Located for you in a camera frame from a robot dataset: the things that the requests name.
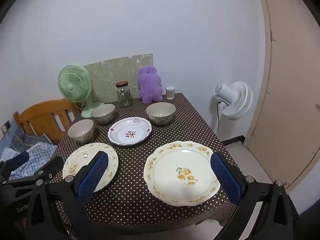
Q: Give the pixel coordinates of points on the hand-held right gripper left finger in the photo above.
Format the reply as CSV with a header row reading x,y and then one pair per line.
x,y
93,175

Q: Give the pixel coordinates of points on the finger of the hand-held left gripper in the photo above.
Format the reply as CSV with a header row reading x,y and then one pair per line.
x,y
51,166
21,158

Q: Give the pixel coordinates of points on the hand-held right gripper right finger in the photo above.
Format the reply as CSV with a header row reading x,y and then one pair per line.
x,y
225,180

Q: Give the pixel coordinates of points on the small yellow floral plate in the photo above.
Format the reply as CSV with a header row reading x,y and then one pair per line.
x,y
75,160

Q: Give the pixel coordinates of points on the green-rimmed floral ceramic bowl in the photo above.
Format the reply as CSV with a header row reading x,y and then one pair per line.
x,y
103,112
161,112
80,130

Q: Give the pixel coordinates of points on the purple floral deep plate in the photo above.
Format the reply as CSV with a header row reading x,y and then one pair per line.
x,y
130,132

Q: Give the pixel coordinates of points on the blue checked blanket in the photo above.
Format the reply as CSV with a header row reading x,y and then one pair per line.
x,y
37,152

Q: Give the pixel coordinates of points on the grey striped pillow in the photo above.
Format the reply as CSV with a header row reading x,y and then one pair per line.
x,y
30,138

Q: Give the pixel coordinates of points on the black baseboard strip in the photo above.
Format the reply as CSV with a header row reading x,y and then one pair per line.
x,y
232,140

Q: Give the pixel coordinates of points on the brown polka dot tablecloth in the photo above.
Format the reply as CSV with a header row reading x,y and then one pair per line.
x,y
130,205

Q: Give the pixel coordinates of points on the wooden bed headboard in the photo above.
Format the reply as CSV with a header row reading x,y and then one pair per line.
x,y
42,112

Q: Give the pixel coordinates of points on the white standing fan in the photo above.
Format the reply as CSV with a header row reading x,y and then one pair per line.
x,y
237,100

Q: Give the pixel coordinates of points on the green desk fan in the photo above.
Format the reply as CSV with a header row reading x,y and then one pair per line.
x,y
72,85

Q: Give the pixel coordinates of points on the glass jar with dark lid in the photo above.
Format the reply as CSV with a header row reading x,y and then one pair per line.
x,y
124,96

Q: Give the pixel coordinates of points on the cotton swab container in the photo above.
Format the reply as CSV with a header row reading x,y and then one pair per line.
x,y
170,93

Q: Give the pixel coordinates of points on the green patterned board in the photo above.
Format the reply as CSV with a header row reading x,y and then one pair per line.
x,y
110,72

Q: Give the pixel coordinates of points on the purple plush toy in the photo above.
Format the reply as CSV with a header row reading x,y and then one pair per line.
x,y
150,85

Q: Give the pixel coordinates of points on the beige door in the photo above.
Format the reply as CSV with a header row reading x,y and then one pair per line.
x,y
287,80

